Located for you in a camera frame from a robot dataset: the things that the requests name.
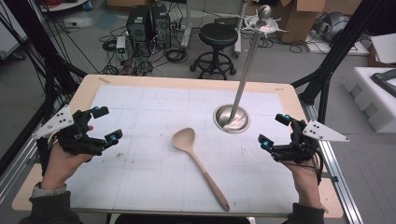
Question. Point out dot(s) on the black computer tower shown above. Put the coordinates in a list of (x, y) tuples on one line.
[(162, 26), (138, 23)]

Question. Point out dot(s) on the black curved object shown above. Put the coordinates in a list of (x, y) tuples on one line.
[(384, 81)]

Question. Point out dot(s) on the white foam block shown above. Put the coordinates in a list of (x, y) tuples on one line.
[(367, 102)]

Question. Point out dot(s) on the white desk leg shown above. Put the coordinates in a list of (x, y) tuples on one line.
[(186, 25), (239, 37)]

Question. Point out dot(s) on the strip of beige tape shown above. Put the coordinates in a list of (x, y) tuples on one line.
[(104, 80)]

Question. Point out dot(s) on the grey metal clamp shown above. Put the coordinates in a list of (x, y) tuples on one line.
[(331, 178)]

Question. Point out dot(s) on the black round stool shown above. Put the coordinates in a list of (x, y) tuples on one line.
[(218, 34)]

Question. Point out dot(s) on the round white table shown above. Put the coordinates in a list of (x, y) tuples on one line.
[(62, 4)]

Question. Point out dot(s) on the grey round appliance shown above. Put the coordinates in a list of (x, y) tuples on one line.
[(334, 25)]

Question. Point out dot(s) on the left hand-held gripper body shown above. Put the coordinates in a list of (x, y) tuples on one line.
[(77, 137)]

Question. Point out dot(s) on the large cardboard box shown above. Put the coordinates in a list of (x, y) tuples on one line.
[(302, 21)]

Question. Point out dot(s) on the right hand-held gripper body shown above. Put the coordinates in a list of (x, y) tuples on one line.
[(299, 150)]

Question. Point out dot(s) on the aluminium rail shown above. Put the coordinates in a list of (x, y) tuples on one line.
[(18, 168), (337, 174)]

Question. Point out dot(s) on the black metal frame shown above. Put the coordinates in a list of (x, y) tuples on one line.
[(46, 62), (336, 53)]

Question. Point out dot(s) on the person's right hand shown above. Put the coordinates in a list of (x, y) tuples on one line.
[(303, 182)]

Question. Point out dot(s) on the metal hanging stand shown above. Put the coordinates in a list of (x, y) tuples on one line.
[(239, 93)]

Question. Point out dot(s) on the small white green device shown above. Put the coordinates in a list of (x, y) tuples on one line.
[(120, 45)]

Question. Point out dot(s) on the white floor platform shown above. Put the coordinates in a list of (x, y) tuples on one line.
[(358, 48)]

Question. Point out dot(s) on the wooden spoon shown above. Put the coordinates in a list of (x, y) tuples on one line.
[(184, 140)]

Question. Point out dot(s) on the grey wristwatch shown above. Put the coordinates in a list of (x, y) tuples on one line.
[(49, 189)]

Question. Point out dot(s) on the white flat board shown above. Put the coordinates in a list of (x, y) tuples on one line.
[(384, 46)]

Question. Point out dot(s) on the white grid mat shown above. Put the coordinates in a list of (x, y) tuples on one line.
[(149, 109)]

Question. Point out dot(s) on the grey cabinet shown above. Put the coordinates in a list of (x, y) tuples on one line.
[(11, 34)]

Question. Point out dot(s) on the person's left hand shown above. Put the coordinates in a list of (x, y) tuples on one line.
[(60, 168)]

